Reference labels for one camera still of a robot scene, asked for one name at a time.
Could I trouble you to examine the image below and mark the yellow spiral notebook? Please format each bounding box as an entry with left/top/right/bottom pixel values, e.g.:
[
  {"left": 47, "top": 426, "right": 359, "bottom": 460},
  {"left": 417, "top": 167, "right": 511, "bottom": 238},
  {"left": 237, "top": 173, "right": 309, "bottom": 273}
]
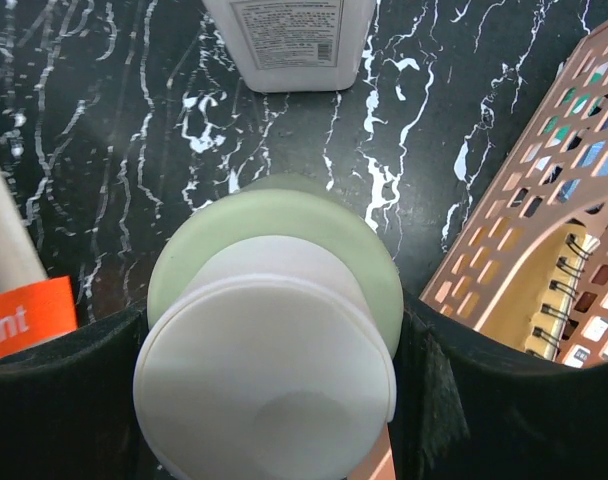
[{"left": 497, "top": 223, "right": 599, "bottom": 361}]

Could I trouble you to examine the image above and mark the green bottle white cap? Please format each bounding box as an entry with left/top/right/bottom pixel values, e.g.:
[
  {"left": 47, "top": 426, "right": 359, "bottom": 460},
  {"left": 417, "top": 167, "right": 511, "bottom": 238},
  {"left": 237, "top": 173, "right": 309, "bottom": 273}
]
[{"left": 133, "top": 174, "right": 403, "bottom": 479}]

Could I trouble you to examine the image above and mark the canvas tote bag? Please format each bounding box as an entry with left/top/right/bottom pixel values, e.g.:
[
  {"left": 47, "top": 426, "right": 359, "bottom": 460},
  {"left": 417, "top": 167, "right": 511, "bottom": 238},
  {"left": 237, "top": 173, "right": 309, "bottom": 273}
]
[{"left": 0, "top": 170, "right": 47, "bottom": 294}]

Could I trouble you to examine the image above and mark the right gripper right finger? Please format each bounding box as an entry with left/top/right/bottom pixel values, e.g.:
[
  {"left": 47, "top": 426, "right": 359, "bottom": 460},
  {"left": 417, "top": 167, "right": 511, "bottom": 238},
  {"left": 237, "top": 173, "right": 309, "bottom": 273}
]
[{"left": 389, "top": 299, "right": 608, "bottom": 479}]

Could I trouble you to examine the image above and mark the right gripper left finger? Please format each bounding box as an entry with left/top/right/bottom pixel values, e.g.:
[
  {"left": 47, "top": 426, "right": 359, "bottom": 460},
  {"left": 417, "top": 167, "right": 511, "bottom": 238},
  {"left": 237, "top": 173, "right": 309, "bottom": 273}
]
[{"left": 0, "top": 307, "right": 156, "bottom": 479}]

